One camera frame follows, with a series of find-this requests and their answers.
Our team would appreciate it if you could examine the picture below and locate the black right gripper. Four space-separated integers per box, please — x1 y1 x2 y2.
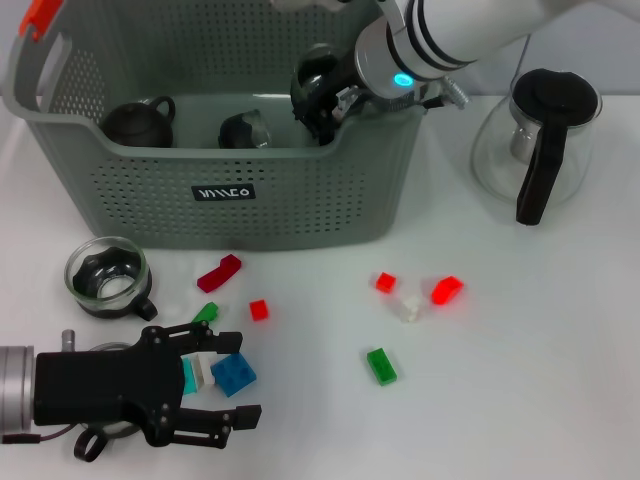
293 46 365 147

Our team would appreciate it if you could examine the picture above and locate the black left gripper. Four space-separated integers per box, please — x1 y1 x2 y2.
33 322 263 449

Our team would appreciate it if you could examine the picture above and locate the glass teacup black sleeve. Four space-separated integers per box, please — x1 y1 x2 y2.
63 235 159 322
290 43 351 121
74 341 149 461
218 109 275 150

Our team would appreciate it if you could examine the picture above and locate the grey perforated storage basket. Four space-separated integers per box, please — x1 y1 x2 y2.
2 0 426 251

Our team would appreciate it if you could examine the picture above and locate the blue square brick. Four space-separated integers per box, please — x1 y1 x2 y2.
209 351 257 399

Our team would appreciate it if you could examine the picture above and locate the small white brick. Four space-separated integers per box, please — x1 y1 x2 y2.
194 353 217 389

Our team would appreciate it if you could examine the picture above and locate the cyan flat brick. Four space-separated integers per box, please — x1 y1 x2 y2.
180 357 201 396

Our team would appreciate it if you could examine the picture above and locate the translucent green stepped brick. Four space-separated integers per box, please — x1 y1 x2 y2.
188 301 221 329

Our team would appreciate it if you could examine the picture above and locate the dark red curved brick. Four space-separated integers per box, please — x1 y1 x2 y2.
197 253 243 294

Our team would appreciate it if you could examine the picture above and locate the green rectangular brick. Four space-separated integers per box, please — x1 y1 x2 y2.
366 347 400 387

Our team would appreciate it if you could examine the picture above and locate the dark brown clay teapot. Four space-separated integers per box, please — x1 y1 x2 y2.
101 94 177 150

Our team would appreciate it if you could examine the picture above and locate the white translucent brick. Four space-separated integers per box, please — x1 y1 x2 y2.
392 294 424 325

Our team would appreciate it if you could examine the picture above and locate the bright red curved brick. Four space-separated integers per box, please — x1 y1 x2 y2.
430 275 465 307

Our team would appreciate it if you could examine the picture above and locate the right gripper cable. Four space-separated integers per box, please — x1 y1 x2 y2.
334 74 472 121

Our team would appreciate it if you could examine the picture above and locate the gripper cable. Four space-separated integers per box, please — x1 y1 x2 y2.
334 74 472 121
2 329 89 446

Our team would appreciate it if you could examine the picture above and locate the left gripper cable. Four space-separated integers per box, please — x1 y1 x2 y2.
2 329 89 446

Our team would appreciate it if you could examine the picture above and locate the thin grey wall cable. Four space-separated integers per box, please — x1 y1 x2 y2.
513 33 532 85

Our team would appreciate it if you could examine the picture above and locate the glass pitcher black handle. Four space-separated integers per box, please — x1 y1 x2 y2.
471 67 604 227

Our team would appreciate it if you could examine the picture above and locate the orange basket handle clip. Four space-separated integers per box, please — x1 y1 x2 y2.
18 0 64 39

